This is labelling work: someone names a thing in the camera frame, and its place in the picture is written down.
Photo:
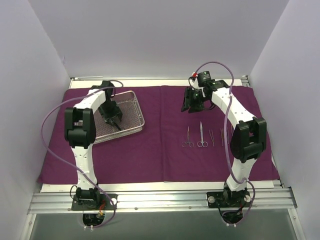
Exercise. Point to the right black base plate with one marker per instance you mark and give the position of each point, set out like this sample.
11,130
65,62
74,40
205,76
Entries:
228,199

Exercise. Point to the silver surgical scissors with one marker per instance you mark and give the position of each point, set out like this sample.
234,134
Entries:
201,143

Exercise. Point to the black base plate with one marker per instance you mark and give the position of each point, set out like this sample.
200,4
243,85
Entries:
228,199
89,204

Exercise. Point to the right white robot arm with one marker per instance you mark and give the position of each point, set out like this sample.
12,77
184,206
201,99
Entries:
249,137

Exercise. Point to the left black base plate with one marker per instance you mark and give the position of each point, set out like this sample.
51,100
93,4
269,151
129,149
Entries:
89,204

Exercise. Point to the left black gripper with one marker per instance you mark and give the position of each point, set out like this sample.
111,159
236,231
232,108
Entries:
110,115

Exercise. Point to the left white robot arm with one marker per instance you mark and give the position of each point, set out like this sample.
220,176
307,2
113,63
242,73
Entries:
80,132

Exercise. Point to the aluminium front rail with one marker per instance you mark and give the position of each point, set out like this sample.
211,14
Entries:
168,201

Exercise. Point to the metal mesh instrument tray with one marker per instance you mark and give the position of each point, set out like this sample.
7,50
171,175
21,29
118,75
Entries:
132,119

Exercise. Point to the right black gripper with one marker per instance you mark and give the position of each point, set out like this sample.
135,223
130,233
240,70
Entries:
193,103

